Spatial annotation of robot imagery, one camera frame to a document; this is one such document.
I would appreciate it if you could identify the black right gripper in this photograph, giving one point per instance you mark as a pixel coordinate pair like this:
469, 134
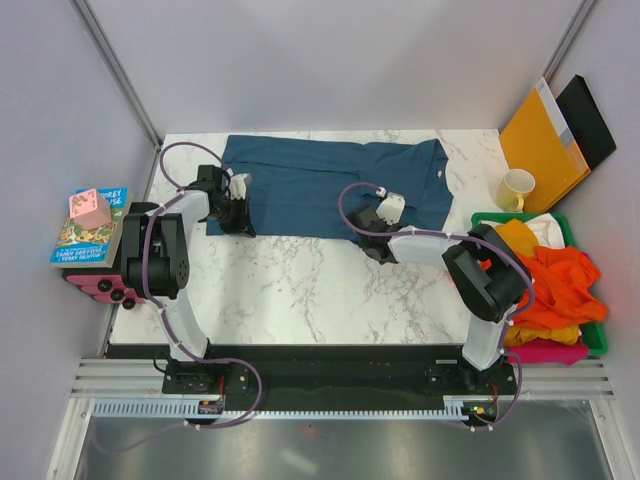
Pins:
388, 225

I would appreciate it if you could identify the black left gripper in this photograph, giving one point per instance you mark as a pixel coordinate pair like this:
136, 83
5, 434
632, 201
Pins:
243, 225

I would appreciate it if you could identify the blue t shirt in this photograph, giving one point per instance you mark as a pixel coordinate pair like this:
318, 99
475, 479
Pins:
303, 187

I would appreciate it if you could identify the orange t shirt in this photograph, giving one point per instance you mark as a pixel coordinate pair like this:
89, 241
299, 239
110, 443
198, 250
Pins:
562, 279

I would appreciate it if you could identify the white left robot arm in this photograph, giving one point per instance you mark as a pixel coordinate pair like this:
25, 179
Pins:
154, 250

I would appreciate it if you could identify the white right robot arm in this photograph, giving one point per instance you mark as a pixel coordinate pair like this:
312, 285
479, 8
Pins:
488, 276

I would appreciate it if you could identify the black box under book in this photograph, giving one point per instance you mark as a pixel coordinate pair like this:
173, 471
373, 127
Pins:
139, 210

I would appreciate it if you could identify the yellow t shirt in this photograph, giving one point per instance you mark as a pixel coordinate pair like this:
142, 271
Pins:
515, 235

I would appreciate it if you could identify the yellow mug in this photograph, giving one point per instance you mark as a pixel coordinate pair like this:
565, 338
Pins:
513, 190

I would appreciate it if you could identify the pink black dumbbell set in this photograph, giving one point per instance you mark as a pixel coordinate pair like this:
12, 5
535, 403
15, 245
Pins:
104, 285

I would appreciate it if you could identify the pink dice cube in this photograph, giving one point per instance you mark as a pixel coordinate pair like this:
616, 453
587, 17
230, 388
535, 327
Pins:
89, 209

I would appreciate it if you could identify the white t shirt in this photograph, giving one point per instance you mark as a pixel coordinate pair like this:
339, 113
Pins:
547, 231

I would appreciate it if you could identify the orange folder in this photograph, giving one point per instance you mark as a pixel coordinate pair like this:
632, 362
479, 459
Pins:
538, 140

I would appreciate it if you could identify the pink t shirt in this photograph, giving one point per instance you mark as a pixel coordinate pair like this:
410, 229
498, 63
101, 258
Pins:
543, 351

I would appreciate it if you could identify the black flat box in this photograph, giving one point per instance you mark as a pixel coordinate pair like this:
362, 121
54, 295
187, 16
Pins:
586, 122

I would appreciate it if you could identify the green plastic bin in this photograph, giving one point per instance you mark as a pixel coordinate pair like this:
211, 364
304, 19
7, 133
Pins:
593, 334

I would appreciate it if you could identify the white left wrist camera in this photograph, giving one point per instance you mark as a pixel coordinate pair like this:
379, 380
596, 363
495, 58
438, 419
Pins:
239, 185

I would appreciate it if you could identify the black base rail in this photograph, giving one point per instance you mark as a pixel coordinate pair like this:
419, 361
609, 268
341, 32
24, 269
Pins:
342, 376

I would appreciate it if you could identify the white cable duct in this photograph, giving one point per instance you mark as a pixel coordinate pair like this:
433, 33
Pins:
195, 409

